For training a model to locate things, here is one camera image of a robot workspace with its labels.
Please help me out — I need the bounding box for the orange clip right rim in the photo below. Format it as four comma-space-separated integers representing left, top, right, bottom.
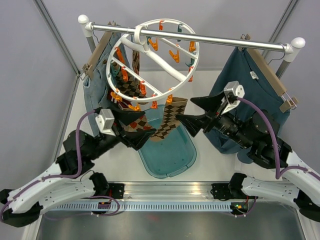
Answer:
150, 94, 158, 109

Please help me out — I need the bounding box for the white round clip hanger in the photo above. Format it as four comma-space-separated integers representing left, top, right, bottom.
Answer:
106, 18, 200, 103

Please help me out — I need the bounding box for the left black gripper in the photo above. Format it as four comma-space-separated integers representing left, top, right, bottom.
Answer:
88, 105, 158, 161

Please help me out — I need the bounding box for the white slotted cable duct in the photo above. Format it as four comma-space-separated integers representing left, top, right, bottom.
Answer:
52, 201, 232, 213

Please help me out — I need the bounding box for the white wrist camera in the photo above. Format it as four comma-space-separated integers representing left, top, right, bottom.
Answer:
221, 81, 245, 115
95, 108, 116, 137

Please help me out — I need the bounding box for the right beige clothes hanger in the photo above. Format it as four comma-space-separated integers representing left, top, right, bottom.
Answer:
238, 47, 299, 113

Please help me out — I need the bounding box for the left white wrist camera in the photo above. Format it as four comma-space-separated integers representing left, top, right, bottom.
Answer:
95, 108, 116, 137

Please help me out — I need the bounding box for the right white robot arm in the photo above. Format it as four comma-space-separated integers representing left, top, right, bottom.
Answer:
176, 92, 320, 222

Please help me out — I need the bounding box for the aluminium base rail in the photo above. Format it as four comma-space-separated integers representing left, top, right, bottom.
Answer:
37, 181, 307, 201

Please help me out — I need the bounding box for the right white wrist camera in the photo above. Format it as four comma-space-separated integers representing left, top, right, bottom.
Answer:
221, 81, 245, 115

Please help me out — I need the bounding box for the brown argyle sock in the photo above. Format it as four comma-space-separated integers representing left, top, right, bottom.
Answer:
115, 73, 146, 98
150, 97, 188, 142

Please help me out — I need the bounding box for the beige orange argyle sock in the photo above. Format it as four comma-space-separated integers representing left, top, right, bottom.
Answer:
132, 50, 140, 75

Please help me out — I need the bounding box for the metal clothes rack rail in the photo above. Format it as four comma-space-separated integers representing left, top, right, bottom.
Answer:
77, 14, 306, 62

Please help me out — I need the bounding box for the teal long sleeve shirt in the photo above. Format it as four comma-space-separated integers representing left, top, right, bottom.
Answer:
205, 47, 290, 164

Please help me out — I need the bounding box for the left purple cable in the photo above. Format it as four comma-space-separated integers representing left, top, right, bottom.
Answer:
0, 109, 120, 222

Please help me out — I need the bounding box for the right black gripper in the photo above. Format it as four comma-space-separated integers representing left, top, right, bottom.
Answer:
175, 89, 253, 149

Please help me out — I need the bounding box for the blue denim garment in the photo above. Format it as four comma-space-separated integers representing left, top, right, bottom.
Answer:
82, 31, 131, 136

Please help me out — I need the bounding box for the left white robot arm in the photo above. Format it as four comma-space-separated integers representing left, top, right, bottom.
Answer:
0, 107, 156, 228

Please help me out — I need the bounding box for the teal clip front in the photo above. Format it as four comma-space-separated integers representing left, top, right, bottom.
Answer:
110, 65, 121, 78

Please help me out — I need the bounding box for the orange clip front left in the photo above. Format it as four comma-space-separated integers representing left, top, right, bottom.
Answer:
128, 104, 141, 112

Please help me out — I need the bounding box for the teal plastic basin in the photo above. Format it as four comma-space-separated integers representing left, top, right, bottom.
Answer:
137, 107, 198, 179

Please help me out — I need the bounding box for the beige clothes hanger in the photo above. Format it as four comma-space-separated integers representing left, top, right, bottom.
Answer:
238, 47, 299, 113
82, 31, 114, 80

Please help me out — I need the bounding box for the left beige clothes hanger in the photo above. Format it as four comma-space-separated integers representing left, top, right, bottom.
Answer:
82, 31, 114, 80

